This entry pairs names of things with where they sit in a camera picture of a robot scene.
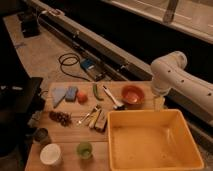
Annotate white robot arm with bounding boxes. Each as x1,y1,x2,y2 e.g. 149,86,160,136
150,51,213,116

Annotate metal cup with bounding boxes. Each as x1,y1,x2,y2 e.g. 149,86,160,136
34,128,51,145

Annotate orange bowl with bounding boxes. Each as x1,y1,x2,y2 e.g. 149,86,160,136
121,85,145,105

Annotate black box on floor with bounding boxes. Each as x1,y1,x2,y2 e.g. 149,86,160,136
21,14,40,38

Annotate blue sponge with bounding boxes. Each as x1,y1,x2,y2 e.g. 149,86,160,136
65,86,78,102

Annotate black cable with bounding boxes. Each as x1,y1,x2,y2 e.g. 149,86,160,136
58,52,93,82

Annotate wooden block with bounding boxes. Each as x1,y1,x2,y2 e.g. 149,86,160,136
95,112,107,132

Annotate orange tomato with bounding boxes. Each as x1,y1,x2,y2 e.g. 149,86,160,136
77,92,88,103

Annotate green chili pepper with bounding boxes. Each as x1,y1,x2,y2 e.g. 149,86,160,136
93,83,104,101

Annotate wooden-handled knife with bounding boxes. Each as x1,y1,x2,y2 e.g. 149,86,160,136
89,109,101,129

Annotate green cup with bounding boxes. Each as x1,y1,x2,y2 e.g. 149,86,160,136
77,142,93,159

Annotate white spatula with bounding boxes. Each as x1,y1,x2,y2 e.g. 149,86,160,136
103,86,125,110

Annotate bunch of dark grapes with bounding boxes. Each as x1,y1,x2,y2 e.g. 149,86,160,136
49,111,71,127

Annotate yellow plastic bin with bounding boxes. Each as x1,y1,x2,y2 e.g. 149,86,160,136
108,109,204,171

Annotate long metal rail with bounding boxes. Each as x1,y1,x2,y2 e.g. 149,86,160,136
26,0,152,80

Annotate blue box device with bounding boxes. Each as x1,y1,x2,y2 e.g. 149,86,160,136
80,59,95,70

